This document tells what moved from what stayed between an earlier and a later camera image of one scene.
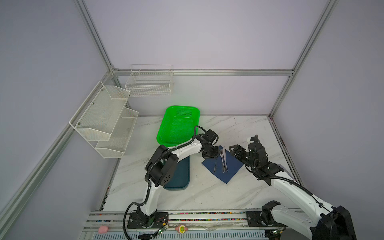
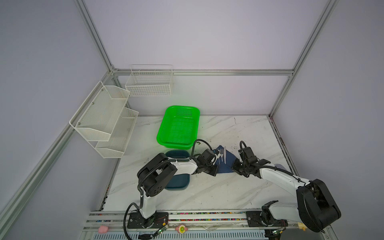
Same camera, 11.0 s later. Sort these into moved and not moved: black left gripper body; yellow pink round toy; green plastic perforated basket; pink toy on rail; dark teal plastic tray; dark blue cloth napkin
Moved: dark blue cloth napkin; black left gripper body
Not moved: dark teal plastic tray; pink toy on rail; yellow pink round toy; green plastic perforated basket
